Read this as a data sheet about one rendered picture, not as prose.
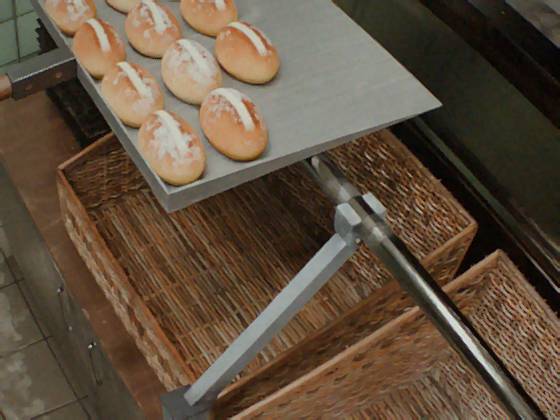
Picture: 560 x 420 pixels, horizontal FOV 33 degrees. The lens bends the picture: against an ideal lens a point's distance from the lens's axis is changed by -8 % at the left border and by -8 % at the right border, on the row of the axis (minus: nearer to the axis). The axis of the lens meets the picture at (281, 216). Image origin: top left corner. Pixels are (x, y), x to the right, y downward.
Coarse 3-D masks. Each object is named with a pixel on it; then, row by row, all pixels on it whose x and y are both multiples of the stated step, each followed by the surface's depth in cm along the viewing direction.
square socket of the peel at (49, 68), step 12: (60, 48) 118; (36, 60) 116; (48, 60) 116; (60, 60) 116; (72, 60) 117; (12, 72) 115; (24, 72) 115; (36, 72) 115; (48, 72) 116; (60, 72) 117; (72, 72) 118; (12, 84) 114; (24, 84) 115; (36, 84) 116; (48, 84) 117; (12, 96) 115; (24, 96) 116
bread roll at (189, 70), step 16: (176, 48) 115; (192, 48) 115; (176, 64) 114; (192, 64) 113; (208, 64) 114; (176, 80) 114; (192, 80) 113; (208, 80) 113; (176, 96) 115; (192, 96) 114
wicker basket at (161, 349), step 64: (384, 128) 163; (64, 192) 171; (128, 192) 185; (256, 192) 188; (320, 192) 179; (384, 192) 166; (448, 192) 154; (128, 256) 177; (256, 256) 178; (448, 256) 152; (128, 320) 163; (192, 320) 168; (320, 320) 169; (384, 320) 153; (192, 384) 143; (256, 384) 144
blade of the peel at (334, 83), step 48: (96, 0) 130; (240, 0) 131; (288, 0) 131; (288, 48) 124; (336, 48) 124; (96, 96) 114; (288, 96) 118; (336, 96) 118; (384, 96) 119; (432, 96) 119; (288, 144) 112; (336, 144) 112; (192, 192) 105
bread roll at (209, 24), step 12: (192, 0) 124; (204, 0) 123; (216, 0) 122; (228, 0) 123; (192, 12) 123; (204, 12) 122; (216, 12) 122; (228, 12) 123; (192, 24) 124; (204, 24) 123; (216, 24) 123
